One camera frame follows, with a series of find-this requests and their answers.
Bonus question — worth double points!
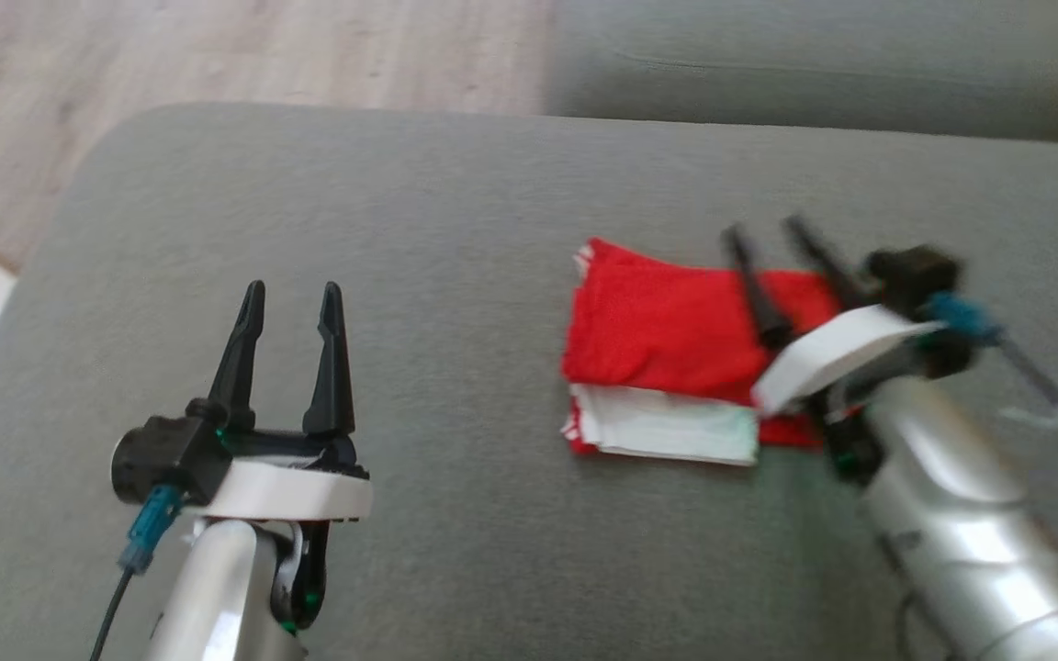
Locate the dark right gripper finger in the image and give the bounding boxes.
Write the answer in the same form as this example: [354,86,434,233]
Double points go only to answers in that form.
[782,215,872,310]
[720,224,794,352]

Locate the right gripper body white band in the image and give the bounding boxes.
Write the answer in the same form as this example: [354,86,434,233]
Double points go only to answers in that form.
[750,304,949,485]

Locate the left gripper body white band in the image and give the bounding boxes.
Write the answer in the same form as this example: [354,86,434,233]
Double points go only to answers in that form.
[187,426,375,635]

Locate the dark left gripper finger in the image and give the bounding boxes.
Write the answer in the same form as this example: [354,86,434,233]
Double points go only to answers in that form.
[207,279,267,434]
[301,281,356,438]

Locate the red jersey with black print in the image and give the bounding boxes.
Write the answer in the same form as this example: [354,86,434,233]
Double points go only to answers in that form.
[561,237,863,467]

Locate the large grey fabric sofa seat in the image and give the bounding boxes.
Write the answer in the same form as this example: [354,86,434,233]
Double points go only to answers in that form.
[0,101,1058,661]

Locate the small grey fabric sofa cushion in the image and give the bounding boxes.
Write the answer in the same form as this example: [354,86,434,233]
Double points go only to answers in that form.
[542,0,1058,144]

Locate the blue right camera connector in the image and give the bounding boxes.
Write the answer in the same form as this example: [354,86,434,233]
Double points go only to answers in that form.
[928,291,1005,347]

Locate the blue camera connector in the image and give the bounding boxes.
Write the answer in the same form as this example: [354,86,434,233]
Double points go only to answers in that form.
[118,484,185,576]
[928,291,1005,347]

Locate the blue left camera connector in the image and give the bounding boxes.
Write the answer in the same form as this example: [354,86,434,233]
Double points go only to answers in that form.
[118,484,185,576]

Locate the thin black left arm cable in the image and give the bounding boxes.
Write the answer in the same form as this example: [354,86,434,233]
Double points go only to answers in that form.
[88,565,137,661]

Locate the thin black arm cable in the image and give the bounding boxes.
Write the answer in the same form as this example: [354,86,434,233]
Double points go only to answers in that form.
[88,565,137,661]
[991,332,1058,510]

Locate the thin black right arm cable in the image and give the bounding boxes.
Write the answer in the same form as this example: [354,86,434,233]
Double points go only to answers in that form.
[991,332,1058,510]

